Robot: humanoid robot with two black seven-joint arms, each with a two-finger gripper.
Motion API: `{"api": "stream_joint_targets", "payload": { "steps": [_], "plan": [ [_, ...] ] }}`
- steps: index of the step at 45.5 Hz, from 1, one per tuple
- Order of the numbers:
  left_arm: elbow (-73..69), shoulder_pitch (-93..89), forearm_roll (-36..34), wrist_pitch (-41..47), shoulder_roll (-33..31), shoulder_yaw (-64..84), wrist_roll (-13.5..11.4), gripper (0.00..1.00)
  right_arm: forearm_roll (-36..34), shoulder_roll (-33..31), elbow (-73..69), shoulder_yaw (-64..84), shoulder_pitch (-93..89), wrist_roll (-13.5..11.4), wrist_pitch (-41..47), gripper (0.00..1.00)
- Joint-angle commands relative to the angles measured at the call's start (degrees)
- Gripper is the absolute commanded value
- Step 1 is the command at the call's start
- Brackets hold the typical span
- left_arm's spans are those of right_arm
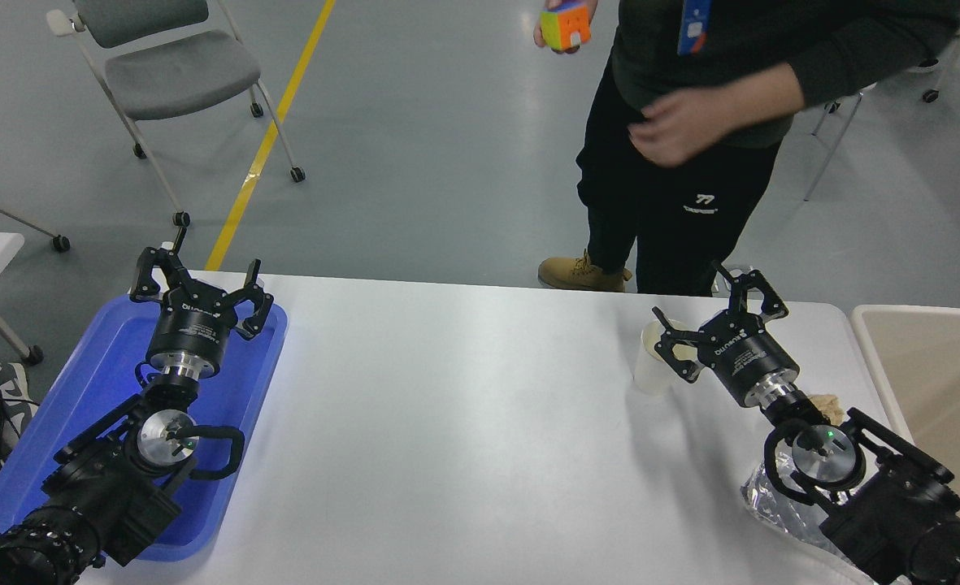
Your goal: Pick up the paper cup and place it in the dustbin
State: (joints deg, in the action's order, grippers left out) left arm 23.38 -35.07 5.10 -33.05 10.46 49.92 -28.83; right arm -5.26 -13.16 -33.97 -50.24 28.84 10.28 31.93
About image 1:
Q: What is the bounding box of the person's left hand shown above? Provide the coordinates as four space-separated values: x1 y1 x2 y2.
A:
628 84 745 169

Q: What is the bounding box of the white plastic chair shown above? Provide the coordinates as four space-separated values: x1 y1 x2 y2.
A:
803 81 879 202

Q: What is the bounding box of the blue plastic tray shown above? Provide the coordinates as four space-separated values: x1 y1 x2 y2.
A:
0 294 289 563

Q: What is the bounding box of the grey chair base with castor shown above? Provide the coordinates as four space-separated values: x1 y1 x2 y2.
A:
0 171 72 253

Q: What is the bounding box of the colourful puzzle cube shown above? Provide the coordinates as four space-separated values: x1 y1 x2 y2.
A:
540 0 593 54

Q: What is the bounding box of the person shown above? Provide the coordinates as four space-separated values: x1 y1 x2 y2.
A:
532 0 960 295

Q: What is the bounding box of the person's right hand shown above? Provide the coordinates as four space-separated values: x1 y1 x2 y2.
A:
532 0 600 47

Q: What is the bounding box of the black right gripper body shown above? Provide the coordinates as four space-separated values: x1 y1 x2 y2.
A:
695 313 800 405

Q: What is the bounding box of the crumpled tan paper ball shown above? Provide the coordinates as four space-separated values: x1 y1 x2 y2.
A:
805 394 846 425

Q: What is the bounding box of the white paper cup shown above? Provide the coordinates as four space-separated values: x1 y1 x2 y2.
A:
632 319 689 397

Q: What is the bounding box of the blue badge card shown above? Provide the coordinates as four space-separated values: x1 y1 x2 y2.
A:
677 0 712 56

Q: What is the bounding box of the large pale bin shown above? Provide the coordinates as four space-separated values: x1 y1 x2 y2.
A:
849 305 960 541

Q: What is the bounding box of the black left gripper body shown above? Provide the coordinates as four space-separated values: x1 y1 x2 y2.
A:
146 297 237 377

